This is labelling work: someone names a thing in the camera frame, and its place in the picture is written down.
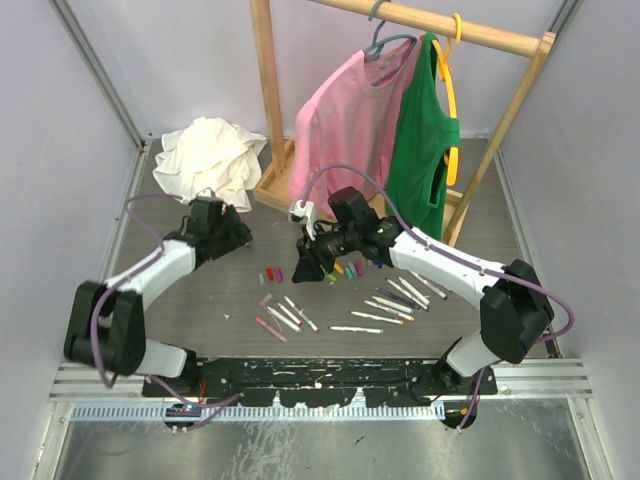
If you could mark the light grey cap marker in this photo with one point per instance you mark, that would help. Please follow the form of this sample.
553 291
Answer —
292 325

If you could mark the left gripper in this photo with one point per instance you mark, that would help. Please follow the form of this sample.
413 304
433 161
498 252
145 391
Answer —
236 235

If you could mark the green tank top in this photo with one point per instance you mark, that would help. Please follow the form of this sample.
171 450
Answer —
419 204

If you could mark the teal cap marker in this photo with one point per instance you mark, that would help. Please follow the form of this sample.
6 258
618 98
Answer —
394 305

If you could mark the yellow cap marker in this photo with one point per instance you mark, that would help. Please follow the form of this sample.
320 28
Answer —
389 310

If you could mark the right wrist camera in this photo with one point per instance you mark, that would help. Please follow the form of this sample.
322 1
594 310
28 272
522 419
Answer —
304 213

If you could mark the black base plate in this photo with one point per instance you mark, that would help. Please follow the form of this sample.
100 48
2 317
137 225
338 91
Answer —
321 382

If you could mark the grey cable duct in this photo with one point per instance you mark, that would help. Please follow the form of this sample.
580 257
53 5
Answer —
167 411

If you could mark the white crumpled cloth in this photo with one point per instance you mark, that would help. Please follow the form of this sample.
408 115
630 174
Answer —
214 153

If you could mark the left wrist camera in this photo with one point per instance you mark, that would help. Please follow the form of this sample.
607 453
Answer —
206 193

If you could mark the magenta cap marker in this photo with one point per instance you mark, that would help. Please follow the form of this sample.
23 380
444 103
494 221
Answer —
301 313

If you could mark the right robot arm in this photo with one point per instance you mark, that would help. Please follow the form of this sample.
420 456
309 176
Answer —
513 308

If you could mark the green cap marker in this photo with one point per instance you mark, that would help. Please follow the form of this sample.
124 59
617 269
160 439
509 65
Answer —
354 329

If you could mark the red cap marker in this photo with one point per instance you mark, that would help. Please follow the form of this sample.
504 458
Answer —
289 314

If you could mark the yellow clothes hanger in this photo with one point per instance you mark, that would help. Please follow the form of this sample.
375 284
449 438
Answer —
450 100

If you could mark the grey clothes hanger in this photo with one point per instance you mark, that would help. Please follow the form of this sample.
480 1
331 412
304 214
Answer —
387 45

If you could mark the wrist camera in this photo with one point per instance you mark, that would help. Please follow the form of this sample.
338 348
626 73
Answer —
206 193
304 213

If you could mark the pink clear pen cap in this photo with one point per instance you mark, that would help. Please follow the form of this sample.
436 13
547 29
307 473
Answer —
265 301

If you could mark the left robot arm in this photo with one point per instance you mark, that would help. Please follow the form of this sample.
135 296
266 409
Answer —
107 330

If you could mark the blue cap marker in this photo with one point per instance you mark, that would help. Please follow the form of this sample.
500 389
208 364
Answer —
436 290

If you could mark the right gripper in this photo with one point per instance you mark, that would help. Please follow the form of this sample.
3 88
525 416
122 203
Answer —
308 269

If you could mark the pink t-shirt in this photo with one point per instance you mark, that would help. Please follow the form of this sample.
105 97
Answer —
351 119

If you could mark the pink clear pen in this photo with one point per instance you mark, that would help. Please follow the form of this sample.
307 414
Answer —
273 331

